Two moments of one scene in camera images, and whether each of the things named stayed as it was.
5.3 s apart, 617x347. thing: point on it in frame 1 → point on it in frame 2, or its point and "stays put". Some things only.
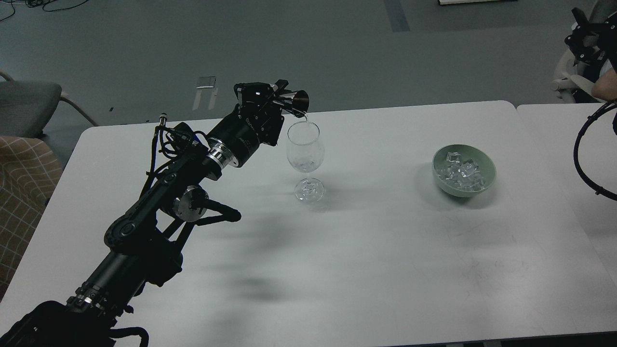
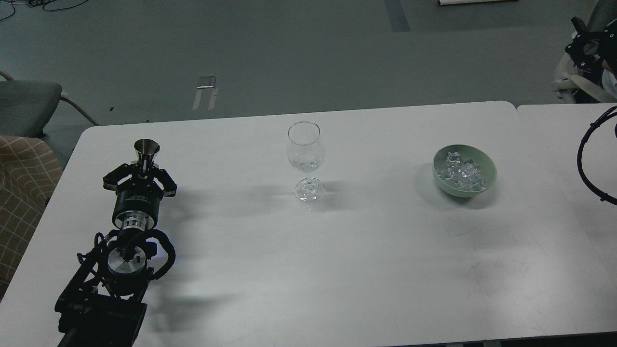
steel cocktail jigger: [299, 100] → [146, 150]
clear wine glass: [305, 153] stays put
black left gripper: [240, 132] → [138, 195]
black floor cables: [34, 3] stays put
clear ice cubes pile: [462, 176] stays put
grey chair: [26, 107] stays put
